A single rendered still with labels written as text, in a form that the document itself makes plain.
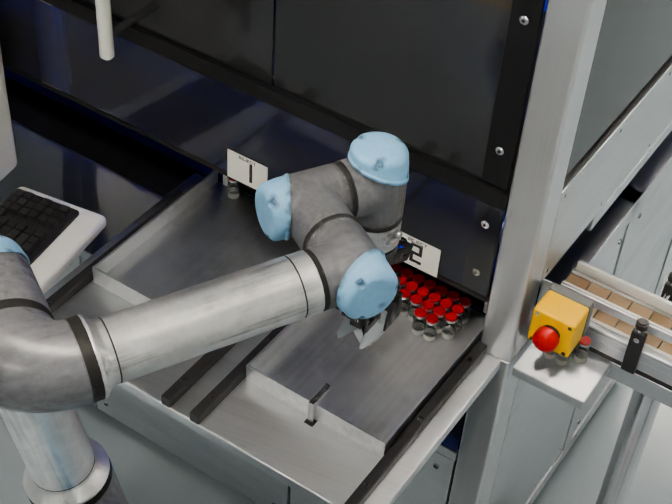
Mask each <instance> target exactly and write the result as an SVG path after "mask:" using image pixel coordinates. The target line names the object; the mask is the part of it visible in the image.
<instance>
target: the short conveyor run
mask: <svg viewBox="0 0 672 504"><path fill-rule="evenodd" d="M561 286H563V287H565V288H567V289H570V290H572V291H574V292H576V293H578V294H580V295H582V296H584V297H587V298H589V299H591V300H593V301H594V302H595V306H594V310H593V313H592V317H591V320H590V324H589V327H588V330H587V332H586V334H585V335H584V336H588V337H589V338H590V339H591V344H590V350H589V351H590V352H592V353H594V354H596V355H598V356H600V357H602V358H604V359H606V360H608V361H611V362H612V365H611V368H610V371H609V372H608V374H607V375H606V376H607V377H609V378H611V379H613V380H615V381H617V382H619V383H621V384H623V385H625V386H628V387H630V388H632V389H634V390H636V391H638V392H640V393H642V394H644V395H646V396H648V397H650V398H652V399H654V400H656V401H658V402H660V403H662V404H664V405H666V406H668V407H670V408H672V272H670V273H669V276H668V281H666V283H665V284H664V287H663V290H662V294H661V297H660V296H658V295H656V294H653V293H651V292H649V291H647V290H645V289H642V288H640V287H638V286H636V285H634V284H632V283H629V282H627V281H625V280H623V279H621V278H618V277H616V276H614V275H612V274H610V273H608V272H605V271H603V270H601V269H599V268H597V267H595V266H592V265H590V264H588V263H586V262H584V261H581V260H579V261H578V263H577V266H576V268H575V269H574V270H573V271H572V272H571V274H570V275H569V276H568V278H567V279H566V280H565V281H564V280H563V281H562V283H561Z"/></svg>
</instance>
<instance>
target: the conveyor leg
mask: <svg viewBox="0 0 672 504"><path fill-rule="evenodd" d="M660 404H661V403H660V402H658V401H656V400H654V399H652V398H650V397H648V396H646V395H644V394H642V393H640V392H638V391H636V390H633V393H632V396H631V399H630V402H629V405H628V408H627V411H626V414H625V417H624V420H623V423H622V426H621V429H620V432H619V435H618V438H617V441H616V444H615V447H614V450H613V453H612V456H611V459H610V462H609V465H608V468H607V471H606V474H605V477H604V480H603V483H602V486H601V489H600V492H599V495H598V498H597V501H596V504H625V501H626V499H627V496H628V493H629V490H630V488H631V485H632V482H633V479H634V476H635V474H636V471H637V468H638V465H639V462H640V460H641V457H642V454H643V451H644V448H645V446H646V443H647V440H648V437H649V434H650V432H651V429H652V426H653V423H654V421H655V418H656V415H657V412H658V409H659V407H660Z"/></svg>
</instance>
